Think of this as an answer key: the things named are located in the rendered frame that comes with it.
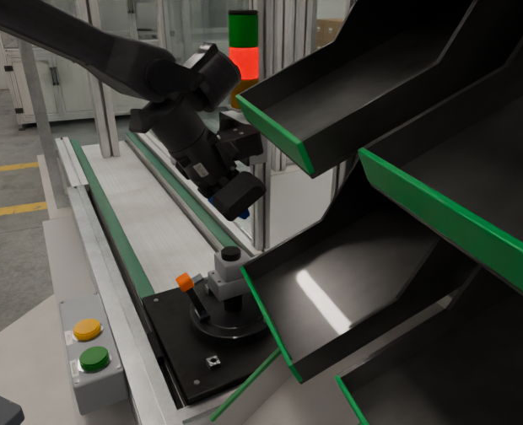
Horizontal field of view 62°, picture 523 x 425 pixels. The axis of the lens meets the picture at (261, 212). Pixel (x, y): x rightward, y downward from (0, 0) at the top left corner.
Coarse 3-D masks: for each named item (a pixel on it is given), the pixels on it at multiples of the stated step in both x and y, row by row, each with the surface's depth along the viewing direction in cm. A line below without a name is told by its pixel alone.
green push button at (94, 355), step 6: (90, 348) 64; (96, 348) 64; (102, 348) 64; (84, 354) 63; (90, 354) 63; (96, 354) 63; (102, 354) 63; (108, 354) 64; (84, 360) 62; (90, 360) 62; (96, 360) 62; (102, 360) 62; (108, 360) 64; (84, 366) 62; (90, 366) 62; (96, 366) 62; (102, 366) 62
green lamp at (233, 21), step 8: (232, 16) 70; (240, 16) 69; (248, 16) 69; (256, 16) 70; (232, 24) 70; (240, 24) 70; (248, 24) 70; (256, 24) 71; (232, 32) 71; (240, 32) 70; (248, 32) 70; (256, 32) 71; (232, 40) 72; (240, 40) 71; (248, 40) 71; (256, 40) 72
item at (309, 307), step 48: (288, 240) 41; (336, 240) 42; (384, 240) 39; (432, 240) 37; (288, 288) 39; (336, 288) 37; (384, 288) 35; (432, 288) 31; (288, 336) 35; (336, 336) 31
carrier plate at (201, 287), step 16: (176, 288) 78; (144, 304) 74; (160, 304) 74; (176, 304) 74; (160, 320) 70; (176, 320) 70; (160, 336) 67; (176, 336) 67; (192, 336) 67; (272, 336) 67; (176, 352) 64; (192, 352) 64; (208, 352) 64; (224, 352) 64; (240, 352) 64; (256, 352) 64; (176, 368) 61; (192, 368) 61; (208, 368) 61; (224, 368) 61; (240, 368) 61; (256, 368) 61; (192, 384) 59; (208, 384) 59; (224, 384) 59; (192, 400) 57
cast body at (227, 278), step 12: (228, 252) 65; (240, 252) 65; (216, 264) 67; (228, 264) 64; (240, 264) 65; (216, 276) 66; (228, 276) 64; (240, 276) 66; (216, 288) 65; (228, 288) 65; (240, 288) 67
